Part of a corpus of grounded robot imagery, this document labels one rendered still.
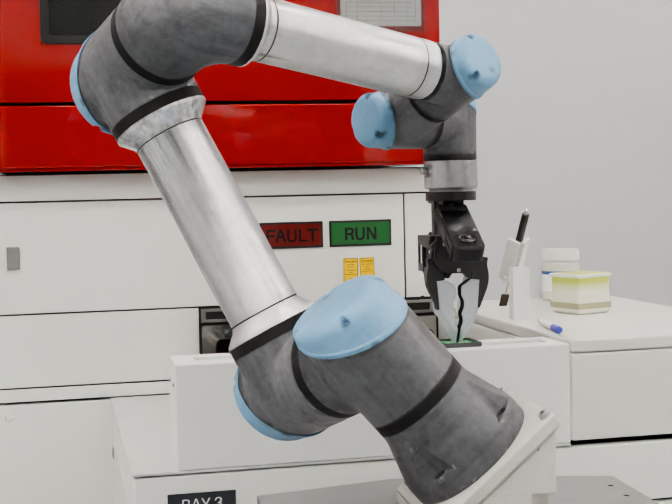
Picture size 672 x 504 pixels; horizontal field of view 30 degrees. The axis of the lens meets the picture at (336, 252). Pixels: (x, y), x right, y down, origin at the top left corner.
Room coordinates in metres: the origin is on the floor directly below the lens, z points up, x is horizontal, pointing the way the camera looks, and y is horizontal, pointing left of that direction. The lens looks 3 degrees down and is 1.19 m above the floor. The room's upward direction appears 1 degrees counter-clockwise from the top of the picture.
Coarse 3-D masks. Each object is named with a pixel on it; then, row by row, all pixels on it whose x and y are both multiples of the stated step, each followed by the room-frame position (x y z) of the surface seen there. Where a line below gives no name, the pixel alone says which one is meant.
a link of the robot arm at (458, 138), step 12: (468, 108) 1.74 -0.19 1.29; (456, 120) 1.73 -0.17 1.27; (468, 120) 1.74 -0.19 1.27; (444, 132) 1.72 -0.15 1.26; (456, 132) 1.73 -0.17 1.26; (468, 132) 1.74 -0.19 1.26; (444, 144) 1.73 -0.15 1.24; (456, 144) 1.73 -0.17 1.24; (468, 144) 1.74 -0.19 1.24; (432, 156) 1.74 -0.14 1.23; (444, 156) 1.73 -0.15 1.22; (456, 156) 1.73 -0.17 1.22; (468, 156) 1.74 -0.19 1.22
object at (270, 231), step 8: (288, 224) 2.29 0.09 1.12; (296, 224) 2.29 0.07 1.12; (304, 224) 2.30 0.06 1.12; (312, 224) 2.30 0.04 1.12; (320, 224) 2.30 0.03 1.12; (264, 232) 2.28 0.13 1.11; (272, 232) 2.28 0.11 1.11; (280, 232) 2.29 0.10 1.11; (288, 232) 2.29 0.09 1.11; (296, 232) 2.29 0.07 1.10; (304, 232) 2.30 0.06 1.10; (312, 232) 2.30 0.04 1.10; (320, 232) 2.30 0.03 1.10; (272, 240) 2.28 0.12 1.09; (280, 240) 2.29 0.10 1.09; (288, 240) 2.29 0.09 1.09; (296, 240) 2.29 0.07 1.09; (304, 240) 2.30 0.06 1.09; (312, 240) 2.30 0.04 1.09; (320, 240) 2.30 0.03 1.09
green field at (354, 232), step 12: (336, 228) 2.31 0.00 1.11; (348, 228) 2.31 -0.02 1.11; (360, 228) 2.32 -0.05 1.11; (372, 228) 2.32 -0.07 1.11; (384, 228) 2.33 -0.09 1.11; (336, 240) 2.31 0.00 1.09; (348, 240) 2.31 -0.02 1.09; (360, 240) 2.32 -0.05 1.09; (372, 240) 2.32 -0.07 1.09; (384, 240) 2.33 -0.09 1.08
